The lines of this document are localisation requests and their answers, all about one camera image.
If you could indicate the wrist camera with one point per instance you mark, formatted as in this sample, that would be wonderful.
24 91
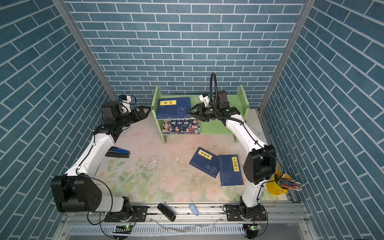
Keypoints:
126 102
205 99

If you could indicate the small middle blue book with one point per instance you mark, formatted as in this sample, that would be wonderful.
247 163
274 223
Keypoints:
206 162

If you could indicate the black remote on rail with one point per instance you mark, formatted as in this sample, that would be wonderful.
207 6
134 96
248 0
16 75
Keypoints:
167 212

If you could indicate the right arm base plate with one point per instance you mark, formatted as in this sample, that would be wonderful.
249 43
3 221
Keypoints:
237 213

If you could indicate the light blue eraser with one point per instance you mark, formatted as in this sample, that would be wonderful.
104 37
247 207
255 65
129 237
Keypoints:
193 209

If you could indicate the illustrated cartoon cover book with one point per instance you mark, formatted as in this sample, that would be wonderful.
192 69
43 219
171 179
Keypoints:
181 127

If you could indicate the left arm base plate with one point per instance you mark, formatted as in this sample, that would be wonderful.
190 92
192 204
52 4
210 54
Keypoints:
135 214

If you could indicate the yellow pen holder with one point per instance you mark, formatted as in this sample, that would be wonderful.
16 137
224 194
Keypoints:
282 183

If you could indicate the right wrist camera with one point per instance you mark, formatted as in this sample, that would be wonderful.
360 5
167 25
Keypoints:
205 99

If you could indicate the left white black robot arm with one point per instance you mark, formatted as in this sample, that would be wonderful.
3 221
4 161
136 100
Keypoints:
76 191

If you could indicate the blue book yellow label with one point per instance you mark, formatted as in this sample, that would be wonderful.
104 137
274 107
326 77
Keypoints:
174 108

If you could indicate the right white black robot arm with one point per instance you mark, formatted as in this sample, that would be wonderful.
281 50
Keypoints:
260 163

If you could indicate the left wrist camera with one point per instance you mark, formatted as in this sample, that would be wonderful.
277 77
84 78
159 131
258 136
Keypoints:
126 102

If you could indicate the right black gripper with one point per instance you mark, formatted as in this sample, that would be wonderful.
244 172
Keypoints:
201 109

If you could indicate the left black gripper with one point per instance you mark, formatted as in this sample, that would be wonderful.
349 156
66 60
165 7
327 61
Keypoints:
138 113

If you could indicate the black blue stapler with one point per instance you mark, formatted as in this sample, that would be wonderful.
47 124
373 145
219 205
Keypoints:
114 152

